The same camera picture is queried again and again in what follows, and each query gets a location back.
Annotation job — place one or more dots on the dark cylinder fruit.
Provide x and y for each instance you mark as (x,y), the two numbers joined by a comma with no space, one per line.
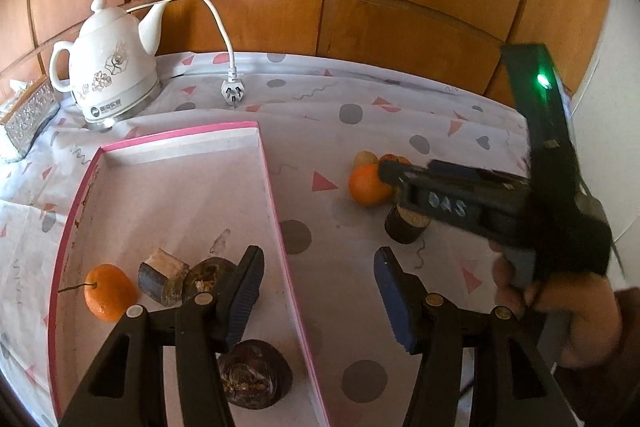
(405,226)
(161,278)

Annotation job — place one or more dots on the silver ornate tissue box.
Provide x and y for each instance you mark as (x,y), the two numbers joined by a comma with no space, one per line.
(24,115)

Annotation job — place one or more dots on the dark brown round fruit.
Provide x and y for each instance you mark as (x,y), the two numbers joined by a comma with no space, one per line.
(204,276)
(254,375)

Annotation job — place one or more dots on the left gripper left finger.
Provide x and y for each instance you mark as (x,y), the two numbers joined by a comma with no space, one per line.
(124,385)

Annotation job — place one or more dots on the pink shallow tray box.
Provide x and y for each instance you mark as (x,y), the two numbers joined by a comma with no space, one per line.
(179,191)

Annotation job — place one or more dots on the yellow-green small round fruit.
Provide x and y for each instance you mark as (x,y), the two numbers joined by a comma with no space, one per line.
(364,157)

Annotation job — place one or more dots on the orange tangerine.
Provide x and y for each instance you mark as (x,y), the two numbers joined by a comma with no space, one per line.
(109,293)
(366,187)

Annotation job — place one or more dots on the right hand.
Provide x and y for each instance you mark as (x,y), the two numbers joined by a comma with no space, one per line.
(595,320)

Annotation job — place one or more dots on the white ceramic electric kettle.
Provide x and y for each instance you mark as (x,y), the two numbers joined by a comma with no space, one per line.
(110,69)

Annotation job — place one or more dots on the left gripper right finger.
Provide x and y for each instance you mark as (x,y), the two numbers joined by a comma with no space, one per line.
(512,386)

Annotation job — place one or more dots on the right forearm dark sleeve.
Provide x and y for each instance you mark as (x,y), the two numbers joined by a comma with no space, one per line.
(608,394)

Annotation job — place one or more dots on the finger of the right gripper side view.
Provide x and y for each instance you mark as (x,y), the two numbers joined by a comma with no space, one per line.
(447,176)

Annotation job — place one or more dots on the patterned white tablecloth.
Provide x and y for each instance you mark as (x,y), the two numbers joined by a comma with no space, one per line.
(314,116)

